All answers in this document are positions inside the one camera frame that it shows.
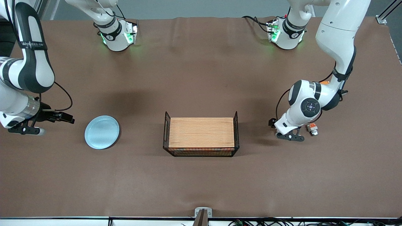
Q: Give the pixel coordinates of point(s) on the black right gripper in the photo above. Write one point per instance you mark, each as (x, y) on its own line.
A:
(46, 115)

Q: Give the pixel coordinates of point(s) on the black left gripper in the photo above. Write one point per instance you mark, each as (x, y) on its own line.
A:
(270, 122)

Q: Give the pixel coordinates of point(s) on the light blue round plate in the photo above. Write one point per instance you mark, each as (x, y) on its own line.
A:
(102, 132)

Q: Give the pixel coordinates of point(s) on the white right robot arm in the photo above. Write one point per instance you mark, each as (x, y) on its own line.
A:
(31, 72)

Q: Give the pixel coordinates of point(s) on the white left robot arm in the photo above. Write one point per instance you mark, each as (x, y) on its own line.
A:
(339, 31)

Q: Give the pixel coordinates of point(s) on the wooden board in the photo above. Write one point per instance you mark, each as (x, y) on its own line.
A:
(201, 131)

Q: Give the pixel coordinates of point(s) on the brown table cover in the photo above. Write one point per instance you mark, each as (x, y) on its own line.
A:
(201, 188)

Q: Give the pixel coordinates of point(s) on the orange button enclosure box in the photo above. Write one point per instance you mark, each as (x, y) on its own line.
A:
(325, 82)

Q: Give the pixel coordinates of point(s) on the white table edge rail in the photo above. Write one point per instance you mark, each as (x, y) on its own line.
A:
(62, 223)

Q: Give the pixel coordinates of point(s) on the grey metal bracket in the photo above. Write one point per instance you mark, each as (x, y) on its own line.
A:
(198, 213)

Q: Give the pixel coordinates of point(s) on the grey camera post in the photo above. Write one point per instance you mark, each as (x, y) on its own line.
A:
(201, 221)

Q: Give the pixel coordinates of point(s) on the aluminium frame profile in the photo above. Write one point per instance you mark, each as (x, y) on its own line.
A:
(384, 15)

